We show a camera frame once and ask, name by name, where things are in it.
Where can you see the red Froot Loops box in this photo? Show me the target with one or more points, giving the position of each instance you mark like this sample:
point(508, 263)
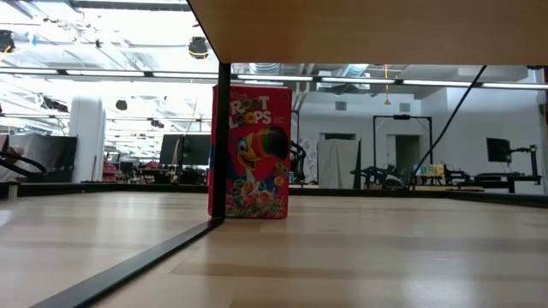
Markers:
point(261, 171)

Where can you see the black background robot arm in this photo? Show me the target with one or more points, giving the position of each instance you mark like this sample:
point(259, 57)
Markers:
point(299, 154)
point(385, 181)

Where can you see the wooden shelf on black posts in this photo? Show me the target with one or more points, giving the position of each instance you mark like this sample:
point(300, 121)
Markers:
point(364, 30)

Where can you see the white patterned board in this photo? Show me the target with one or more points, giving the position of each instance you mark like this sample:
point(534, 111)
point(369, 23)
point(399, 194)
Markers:
point(312, 154)

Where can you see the grey covered cabinet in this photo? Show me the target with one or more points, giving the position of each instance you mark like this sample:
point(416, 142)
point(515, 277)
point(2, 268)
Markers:
point(338, 162)

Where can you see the white ceiling light strip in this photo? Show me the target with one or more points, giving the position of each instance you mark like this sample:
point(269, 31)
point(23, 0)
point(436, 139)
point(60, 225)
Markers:
point(105, 73)
point(514, 86)
point(357, 80)
point(438, 83)
point(184, 75)
point(274, 78)
point(30, 71)

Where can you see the black computer monitor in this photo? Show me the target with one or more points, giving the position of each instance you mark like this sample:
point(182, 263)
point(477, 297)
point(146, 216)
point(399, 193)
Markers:
point(192, 149)

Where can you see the black ceiling dome device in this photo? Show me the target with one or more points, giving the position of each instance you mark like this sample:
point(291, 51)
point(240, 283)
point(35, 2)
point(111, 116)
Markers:
point(198, 46)

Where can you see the colourful background boxes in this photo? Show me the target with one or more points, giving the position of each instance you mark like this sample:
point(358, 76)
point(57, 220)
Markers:
point(428, 169)

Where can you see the small round black hanging device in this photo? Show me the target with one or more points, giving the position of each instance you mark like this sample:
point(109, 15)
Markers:
point(121, 104)

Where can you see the red background object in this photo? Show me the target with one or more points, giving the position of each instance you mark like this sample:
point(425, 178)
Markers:
point(110, 171)

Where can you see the white pillar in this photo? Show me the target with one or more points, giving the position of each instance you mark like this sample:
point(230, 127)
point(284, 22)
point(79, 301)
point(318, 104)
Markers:
point(87, 141)

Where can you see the dark grey partition screen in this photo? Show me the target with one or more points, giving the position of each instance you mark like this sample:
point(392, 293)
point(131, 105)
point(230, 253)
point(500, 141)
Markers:
point(55, 156)

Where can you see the small black mounted monitor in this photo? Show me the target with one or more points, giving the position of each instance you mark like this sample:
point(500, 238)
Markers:
point(498, 149)

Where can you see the black desk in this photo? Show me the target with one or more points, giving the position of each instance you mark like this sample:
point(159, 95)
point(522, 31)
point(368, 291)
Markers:
point(509, 181)

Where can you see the black curved hoop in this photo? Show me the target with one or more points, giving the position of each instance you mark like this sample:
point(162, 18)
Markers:
point(30, 162)

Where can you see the small grey cylinder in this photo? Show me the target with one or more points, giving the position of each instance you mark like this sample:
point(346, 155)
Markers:
point(13, 190)

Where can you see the grey wall vent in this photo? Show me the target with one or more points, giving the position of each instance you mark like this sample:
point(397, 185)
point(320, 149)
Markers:
point(341, 106)
point(404, 107)

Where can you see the black rectangular stand frame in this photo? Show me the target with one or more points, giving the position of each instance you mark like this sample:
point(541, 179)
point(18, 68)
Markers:
point(402, 116)

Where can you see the black aluminium table frame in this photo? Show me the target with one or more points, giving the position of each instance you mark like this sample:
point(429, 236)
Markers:
point(107, 187)

